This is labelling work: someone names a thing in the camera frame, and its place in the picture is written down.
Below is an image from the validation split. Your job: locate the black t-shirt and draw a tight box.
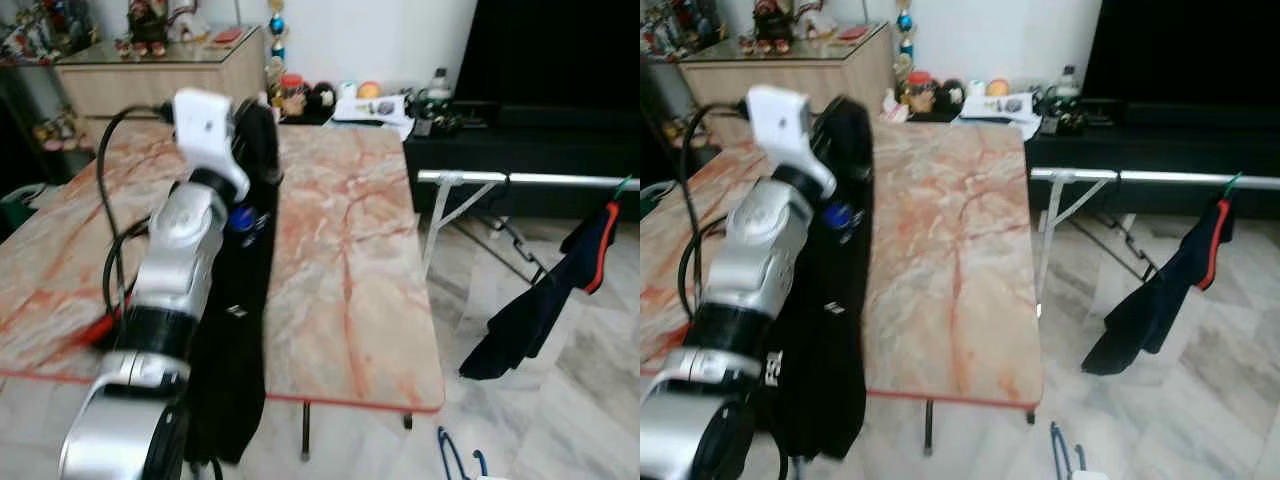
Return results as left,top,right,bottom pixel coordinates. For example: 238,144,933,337
765,95,881,463
185,95,286,466

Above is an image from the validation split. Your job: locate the marble pattern folding table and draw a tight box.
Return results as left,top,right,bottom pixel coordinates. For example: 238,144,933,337
640,118,1046,456
0,118,446,461

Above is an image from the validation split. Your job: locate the dark seated figurine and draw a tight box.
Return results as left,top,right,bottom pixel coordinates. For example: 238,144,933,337
750,0,798,53
125,0,173,56

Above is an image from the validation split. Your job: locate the blue plastic hanger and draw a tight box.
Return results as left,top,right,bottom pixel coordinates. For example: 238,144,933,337
437,427,488,480
1048,422,1089,480

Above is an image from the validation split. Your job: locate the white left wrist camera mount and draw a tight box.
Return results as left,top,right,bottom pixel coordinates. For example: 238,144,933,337
745,85,839,199
172,88,251,201

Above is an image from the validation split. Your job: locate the gold and blue trophy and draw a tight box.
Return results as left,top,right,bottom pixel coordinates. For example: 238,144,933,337
893,0,916,86
265,0,291,91

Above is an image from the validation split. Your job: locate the light wooden cabinet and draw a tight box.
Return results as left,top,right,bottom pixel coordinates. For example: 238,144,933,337
55,25,266,119
678,22,894,119

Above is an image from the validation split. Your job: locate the black television console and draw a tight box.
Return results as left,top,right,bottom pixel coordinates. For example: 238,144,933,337
1025,100,1280,216
405,105,641,221

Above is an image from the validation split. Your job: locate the thin black hanger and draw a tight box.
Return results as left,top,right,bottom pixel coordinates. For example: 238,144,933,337
1095,210,1161,281
480,215,551,286

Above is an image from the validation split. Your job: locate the stack of white papers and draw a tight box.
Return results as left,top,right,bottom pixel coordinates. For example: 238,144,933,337
955,90,1041,136
332,93,416,136

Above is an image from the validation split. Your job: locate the navy shirt with red trim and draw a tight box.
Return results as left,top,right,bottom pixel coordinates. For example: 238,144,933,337
460,200,623,381
1080,197,1236,377

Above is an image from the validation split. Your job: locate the silver metal clothes rack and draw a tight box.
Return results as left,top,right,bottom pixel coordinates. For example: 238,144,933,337
1030,165,1280,301
415,168,641,301

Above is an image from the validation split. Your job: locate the black flat television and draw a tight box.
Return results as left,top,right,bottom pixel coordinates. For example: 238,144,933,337
1080,0,1280,104
455,0,641,111

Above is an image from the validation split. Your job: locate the jar with red lid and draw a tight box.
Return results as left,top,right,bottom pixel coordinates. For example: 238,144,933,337
278,73,308,116
903,70,936,114

